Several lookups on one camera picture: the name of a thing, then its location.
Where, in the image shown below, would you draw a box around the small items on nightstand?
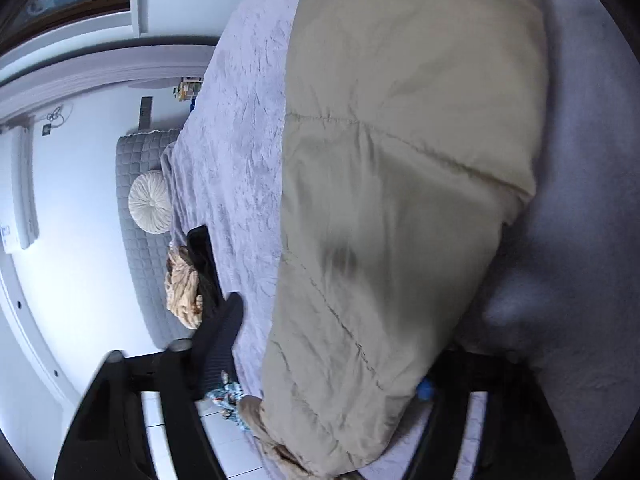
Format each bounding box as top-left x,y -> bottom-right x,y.
172,77 -> 203,111

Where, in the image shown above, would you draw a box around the grey quilted headboard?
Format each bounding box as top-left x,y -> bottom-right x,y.
116,129 -> 201,351

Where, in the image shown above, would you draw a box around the round white pleated cushion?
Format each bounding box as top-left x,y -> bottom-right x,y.
128,170 -> 171,235

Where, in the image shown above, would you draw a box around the beige striped garment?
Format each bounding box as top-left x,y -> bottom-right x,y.
165,247 -> 204,329

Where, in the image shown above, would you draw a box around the blue printed garment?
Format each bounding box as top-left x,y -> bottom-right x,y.
206,370 -> 252,431

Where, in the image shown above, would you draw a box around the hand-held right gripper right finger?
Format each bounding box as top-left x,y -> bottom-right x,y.
400,346 -> 576,480

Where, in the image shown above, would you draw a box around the black garment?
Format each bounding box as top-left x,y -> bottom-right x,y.
186,225 -> 223,313

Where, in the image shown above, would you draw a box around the white wall air conditioner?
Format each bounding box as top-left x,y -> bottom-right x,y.
0,125 -> 41,252

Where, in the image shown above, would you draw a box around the lavender bed blanket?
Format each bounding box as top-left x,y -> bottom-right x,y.
160,0 -> 640,480

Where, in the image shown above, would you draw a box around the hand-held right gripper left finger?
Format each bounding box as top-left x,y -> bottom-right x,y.
52,292 -> 246,480

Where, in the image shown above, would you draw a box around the beige padded jacket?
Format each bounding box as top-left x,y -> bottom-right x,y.
240,0 -> 551,476

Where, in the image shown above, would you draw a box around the wall socket with cable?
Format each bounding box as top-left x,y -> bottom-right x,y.
41,104 -> 69,136

